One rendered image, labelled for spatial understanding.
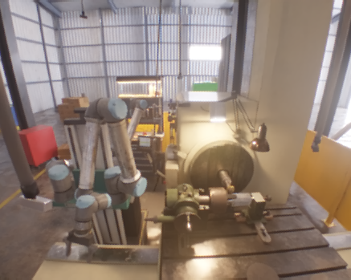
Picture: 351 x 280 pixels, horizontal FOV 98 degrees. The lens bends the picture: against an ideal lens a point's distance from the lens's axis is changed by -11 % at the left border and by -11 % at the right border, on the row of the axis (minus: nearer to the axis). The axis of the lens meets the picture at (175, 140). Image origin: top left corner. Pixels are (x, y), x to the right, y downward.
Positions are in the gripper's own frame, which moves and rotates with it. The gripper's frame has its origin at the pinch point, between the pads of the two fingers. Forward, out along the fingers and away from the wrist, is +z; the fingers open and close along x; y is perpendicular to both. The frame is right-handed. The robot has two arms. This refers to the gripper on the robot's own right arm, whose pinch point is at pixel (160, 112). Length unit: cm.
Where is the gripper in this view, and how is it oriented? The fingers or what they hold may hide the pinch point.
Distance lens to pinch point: 197.6
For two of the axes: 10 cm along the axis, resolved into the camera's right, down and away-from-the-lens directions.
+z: 10.0, -0.1, 0.2
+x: 0.0, -9.3, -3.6
